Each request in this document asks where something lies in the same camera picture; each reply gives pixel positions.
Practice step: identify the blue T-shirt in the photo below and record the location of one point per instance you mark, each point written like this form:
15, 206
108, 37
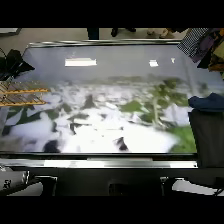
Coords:
208, 102

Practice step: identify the person's legs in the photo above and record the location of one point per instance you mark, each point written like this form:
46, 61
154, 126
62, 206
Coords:
115, 32
93, 33

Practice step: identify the dark grey garment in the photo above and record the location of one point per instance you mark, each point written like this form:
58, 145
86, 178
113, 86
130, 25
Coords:
208, 140

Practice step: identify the checked shirt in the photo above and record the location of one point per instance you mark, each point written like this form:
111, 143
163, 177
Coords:
193, 41

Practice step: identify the purple garment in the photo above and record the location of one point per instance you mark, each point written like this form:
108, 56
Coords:
204, 48

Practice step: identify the silver frame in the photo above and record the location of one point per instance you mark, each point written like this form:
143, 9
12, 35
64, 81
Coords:
100, 164

